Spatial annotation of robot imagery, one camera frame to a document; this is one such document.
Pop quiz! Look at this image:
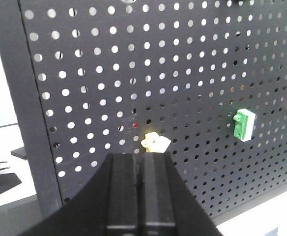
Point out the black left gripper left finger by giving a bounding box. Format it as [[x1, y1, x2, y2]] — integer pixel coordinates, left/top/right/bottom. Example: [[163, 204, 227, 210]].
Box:
[[106, 154, 138, 236]]

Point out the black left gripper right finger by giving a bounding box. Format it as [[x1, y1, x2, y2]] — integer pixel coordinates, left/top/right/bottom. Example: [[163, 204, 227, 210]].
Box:
[[141, 153, 175, 236]]

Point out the yellow toggle switch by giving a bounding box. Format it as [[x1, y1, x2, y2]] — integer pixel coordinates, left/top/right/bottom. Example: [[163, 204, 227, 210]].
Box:
[[141, 132, 171, 153]]

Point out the black flat wedge piece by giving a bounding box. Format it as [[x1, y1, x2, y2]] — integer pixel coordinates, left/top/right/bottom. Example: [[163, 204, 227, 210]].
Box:
[[0, 173, 22, 194]]

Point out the black perforated pegboard panel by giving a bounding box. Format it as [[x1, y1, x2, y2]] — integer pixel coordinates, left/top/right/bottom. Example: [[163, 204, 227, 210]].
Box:
[[0, 0, 287, 223]]

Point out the green toggle switch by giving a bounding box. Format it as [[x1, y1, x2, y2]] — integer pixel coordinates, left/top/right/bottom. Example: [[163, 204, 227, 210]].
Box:
[[233, 109, 256, 142]]

